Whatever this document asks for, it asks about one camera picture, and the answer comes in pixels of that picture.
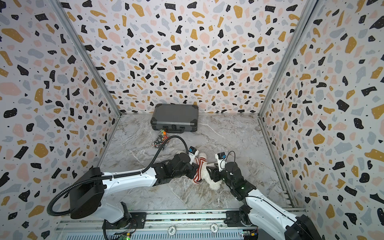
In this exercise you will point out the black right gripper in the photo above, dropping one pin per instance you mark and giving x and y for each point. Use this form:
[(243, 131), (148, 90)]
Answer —
[(216, 172)]

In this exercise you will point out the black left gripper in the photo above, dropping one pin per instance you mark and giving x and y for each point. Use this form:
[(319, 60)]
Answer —
[(191, 167)]

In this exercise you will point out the red white striped knitted sweater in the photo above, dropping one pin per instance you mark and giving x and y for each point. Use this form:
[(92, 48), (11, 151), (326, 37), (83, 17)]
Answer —
[(198, 176)]

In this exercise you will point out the white teddy bear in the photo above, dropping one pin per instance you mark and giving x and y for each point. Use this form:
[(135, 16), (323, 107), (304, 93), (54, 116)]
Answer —
[(206, 176)]

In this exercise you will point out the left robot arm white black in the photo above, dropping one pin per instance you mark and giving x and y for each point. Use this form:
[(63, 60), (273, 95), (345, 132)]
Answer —
[(90, 199)]

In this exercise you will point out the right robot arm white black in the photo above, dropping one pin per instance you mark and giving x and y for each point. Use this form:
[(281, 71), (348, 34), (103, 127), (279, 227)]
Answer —
[(259, 211)]

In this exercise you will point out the bag of colourful small parts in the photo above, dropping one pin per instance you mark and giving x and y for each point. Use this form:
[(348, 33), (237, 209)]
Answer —
[(160, 139)]

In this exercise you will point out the dark grey hard case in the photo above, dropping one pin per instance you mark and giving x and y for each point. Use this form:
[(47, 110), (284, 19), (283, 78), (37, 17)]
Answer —
[(175, 119)]

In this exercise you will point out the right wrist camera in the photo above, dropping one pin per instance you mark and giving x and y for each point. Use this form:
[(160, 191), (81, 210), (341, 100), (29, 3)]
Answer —
[(221, 159)]

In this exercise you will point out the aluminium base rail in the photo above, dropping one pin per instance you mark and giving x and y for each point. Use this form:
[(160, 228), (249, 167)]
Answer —
[(224, 224)]

